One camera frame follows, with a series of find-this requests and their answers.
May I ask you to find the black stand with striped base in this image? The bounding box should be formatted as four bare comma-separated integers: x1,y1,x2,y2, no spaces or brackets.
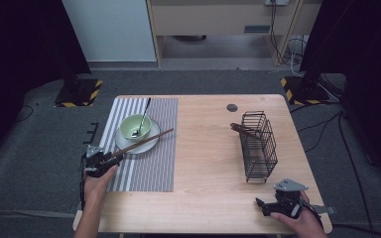
280,65,332,107
54,70,104,108

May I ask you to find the metal spoon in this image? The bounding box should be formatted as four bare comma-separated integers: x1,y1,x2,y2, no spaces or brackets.
131,97,152,139

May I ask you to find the black curtain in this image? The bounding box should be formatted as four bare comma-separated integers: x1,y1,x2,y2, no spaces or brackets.
299,0,381,187
0,0,92,170

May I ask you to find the grey striped placemat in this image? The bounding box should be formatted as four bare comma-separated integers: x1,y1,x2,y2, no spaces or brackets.
99,96,180,193

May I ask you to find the green bowl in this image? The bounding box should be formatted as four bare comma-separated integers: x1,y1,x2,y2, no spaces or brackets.
119,113,153,143

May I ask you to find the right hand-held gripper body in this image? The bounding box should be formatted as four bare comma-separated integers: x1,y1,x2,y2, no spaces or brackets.
271,178,310,219

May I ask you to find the black wire basket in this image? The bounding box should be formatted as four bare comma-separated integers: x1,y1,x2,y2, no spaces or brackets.
239,110,279,183

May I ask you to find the person's right hand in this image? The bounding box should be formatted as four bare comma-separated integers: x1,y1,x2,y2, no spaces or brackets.
270,191,328,238

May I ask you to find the black floor cable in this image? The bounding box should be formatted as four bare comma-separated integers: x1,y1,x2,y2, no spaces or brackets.
14,104,35,124
331,110,381,238

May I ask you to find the brown wooden chopstick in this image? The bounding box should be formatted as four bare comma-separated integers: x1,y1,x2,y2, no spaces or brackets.
111,128,175,159
229,122,263,141

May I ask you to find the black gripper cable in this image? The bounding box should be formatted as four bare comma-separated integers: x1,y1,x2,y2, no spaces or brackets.
78,158,87,211

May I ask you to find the white plate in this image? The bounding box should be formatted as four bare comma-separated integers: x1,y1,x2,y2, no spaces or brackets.
114,118,162,155

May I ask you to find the person's left hand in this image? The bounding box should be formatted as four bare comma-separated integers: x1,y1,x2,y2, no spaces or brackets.
83,165,119,202

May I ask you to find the white cable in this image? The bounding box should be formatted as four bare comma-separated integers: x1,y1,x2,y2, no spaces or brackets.
287,37,309,76

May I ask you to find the white panel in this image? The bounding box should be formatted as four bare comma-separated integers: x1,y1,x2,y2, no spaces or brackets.
62,0,158,63

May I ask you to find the wooden cabinet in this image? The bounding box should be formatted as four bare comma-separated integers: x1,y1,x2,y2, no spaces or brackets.
146,0,323,67

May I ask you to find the grey wrist strap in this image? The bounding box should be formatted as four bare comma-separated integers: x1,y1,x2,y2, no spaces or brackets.
311,204,337,215

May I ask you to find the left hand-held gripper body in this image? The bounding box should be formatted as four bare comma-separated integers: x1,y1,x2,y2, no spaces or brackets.
81,145,118,179

